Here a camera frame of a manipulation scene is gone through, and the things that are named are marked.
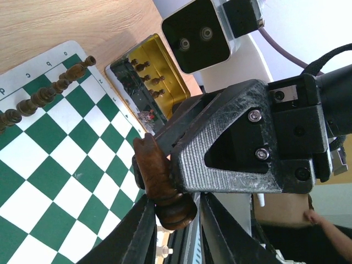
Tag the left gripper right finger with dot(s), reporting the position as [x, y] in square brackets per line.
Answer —
[224, 240]

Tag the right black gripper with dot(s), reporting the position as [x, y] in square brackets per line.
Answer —
[226, 142]

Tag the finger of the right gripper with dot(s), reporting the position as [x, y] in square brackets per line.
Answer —
[137, 173]

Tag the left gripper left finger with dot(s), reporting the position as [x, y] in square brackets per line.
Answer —
[132, 241]

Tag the dark brown knight piece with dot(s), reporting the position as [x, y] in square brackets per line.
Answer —
[174, 209]

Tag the gold tin with dark pieces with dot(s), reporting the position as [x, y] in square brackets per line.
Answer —
[149, 83]

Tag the dark brown chess piece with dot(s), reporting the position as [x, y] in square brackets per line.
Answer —
[27, 107]
[89, 61]
[9, 118]
[74, 73]
[58, 87]
[43, 96]

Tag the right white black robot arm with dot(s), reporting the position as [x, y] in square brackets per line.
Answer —
[335, 92]

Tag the green white chess board mat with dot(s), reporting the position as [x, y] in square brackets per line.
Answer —
[66, 175]

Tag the person's hand at edge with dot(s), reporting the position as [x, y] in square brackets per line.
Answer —
[340, 241]

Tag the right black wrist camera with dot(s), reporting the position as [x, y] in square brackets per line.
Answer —
[204, 33]

